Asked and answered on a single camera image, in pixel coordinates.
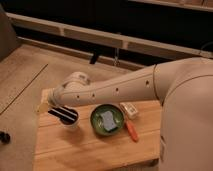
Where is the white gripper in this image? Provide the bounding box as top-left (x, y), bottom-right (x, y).
top-left (47, 89), bottom-right (78, 122)

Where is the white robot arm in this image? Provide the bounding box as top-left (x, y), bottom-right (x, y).
top-left (48, 57), bottom-right (213, 171)

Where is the green bowl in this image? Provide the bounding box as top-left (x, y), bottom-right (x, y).
top-left (90, 104), bottom-right (124, 136)

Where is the blue-grey sponge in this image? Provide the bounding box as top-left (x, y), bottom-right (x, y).
top-left (100, 111), bottom-right (117, 131)

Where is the small clear bottle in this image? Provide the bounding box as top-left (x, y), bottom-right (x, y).
top-left (120, 102), bottom-right (138, 119)

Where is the black object on floor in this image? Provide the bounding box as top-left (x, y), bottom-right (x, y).
top-left (0, 131), bottom-right (11, 144)

